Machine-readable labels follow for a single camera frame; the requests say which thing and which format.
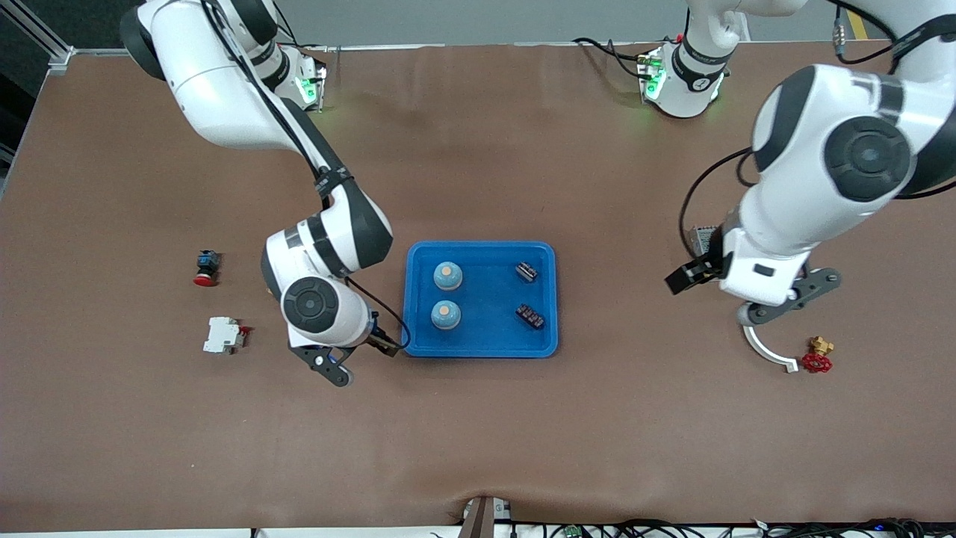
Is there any blue plastic tray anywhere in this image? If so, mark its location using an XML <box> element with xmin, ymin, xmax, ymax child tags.
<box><xmin>402</xmin><ymin>241</ymin><xmax>559</xmax><ymax>359</ymax></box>

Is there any metal mesh power supply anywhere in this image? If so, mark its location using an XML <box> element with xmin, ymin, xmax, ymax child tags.
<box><xmin>689</xmin><ymin>226</ymin><xmax>722</xmax><ymax>259</ymax></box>

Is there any white circuit breaker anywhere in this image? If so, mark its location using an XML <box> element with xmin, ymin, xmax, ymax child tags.
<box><xmin>202</xmin><ymin>317</ymin><xmax>251</xmax><ymax>355</ymax></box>

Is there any red button with blue body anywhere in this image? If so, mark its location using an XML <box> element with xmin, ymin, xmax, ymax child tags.
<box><xmin>193</xmin><ymin>250</ymin><xmax>222</xmax><ymax>287</ymax></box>

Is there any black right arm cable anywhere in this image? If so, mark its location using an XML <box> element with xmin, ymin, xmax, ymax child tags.
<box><xmin>202</xmin><ymin>0</ymin><xmax>412</xmax><ymax>352</ymax></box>

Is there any white curved plastic bracket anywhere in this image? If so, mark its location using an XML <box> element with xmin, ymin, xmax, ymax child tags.
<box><xmin>743</xmin><ymin>324</ymin><xmax>799</xmax><ymax>374</ymax></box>

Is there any brass valve with red handle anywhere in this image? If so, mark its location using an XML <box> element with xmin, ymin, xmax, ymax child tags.
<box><xmin>801</xmin><ymin>336</ymin><xmax>834</xmax><ymax>374</ymax></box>

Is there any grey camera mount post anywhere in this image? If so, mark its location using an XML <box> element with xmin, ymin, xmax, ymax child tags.
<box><xmin>457</xmin><ymin>495</ymin><xmax>512</xmax><ymax>538</ymax></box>

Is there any black left base cable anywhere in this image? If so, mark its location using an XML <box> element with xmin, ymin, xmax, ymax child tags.
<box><xmin>573</xmin><ymin>37</ymin><xmax>652</xmax><ymax>80</ymax></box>

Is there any black base cable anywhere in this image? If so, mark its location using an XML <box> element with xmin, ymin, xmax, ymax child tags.
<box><xmin>273</xmin><ymin>0</ymin><xmax>329</xmax><ymax>50</ymax></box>
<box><xmin>573</xmin><ymin>37</ymin><xmax>652</xmax><ymax>80</ymax></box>

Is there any black cable bundle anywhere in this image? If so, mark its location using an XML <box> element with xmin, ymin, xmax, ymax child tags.
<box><xmin>512</xmin><ymin>518</ymin><xmax>956</xmax><ymax>538</ymax></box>

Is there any black right base cable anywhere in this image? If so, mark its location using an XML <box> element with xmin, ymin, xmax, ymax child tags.
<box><xmin>273</xmin><ymin>0</ymin><xmax>329</xmax><ymax>50</ymax></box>

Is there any aluminium frame post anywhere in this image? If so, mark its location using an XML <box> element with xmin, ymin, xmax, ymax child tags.
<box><xmin>0</xmin><ymin>0</ymin><xmax>75</xmax><ymax>75</ymax></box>

